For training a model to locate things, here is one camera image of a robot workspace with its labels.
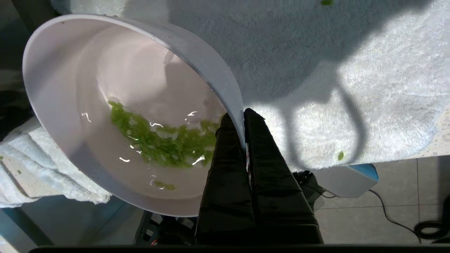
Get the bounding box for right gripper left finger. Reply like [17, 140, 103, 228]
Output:
[195, 113, 256, 245]

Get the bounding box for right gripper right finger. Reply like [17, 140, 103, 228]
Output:
[244, 108, 324, 245]

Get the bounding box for white bowl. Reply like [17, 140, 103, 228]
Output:
[22, 14, 245, 218]

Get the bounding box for white blue box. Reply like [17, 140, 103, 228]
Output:
[311, 163, 379, 199]

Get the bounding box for green vegetable pieces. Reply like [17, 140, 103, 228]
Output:
[108, 101, 225, 191]

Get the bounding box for white towel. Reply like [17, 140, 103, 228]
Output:
[0, 0, 450, 208]

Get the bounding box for black cable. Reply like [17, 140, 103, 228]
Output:
[368, 189, 450, 244]

